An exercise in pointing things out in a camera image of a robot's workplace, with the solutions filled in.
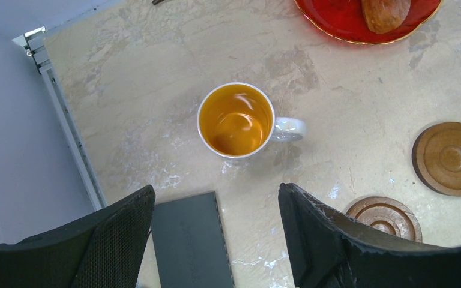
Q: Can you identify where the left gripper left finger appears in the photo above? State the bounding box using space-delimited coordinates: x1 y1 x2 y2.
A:
0 185 155 287

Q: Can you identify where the brown bread roll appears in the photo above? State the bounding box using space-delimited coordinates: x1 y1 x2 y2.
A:
361 0 411 34

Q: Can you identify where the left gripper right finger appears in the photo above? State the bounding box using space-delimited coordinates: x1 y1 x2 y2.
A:
278 183 461 287

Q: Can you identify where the red three-tier cake stand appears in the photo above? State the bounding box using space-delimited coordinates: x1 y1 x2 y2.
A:
295 0 442 45

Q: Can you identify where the round brown wooden lid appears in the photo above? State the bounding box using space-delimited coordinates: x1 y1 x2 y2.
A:
346 196 423 242

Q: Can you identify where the white mug with tea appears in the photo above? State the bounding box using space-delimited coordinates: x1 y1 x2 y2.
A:
197 82 307 160

